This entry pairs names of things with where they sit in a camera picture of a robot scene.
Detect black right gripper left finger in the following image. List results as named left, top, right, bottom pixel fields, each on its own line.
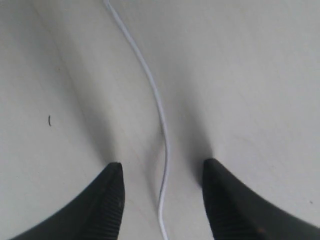
left=15, top=162, right=125, bottom=240

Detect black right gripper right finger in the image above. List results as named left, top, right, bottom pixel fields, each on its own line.
left=202, top=158, right=320, bottom=240

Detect white wired earphones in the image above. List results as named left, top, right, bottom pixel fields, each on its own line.
left=103, top=0, right=172, bottom=240

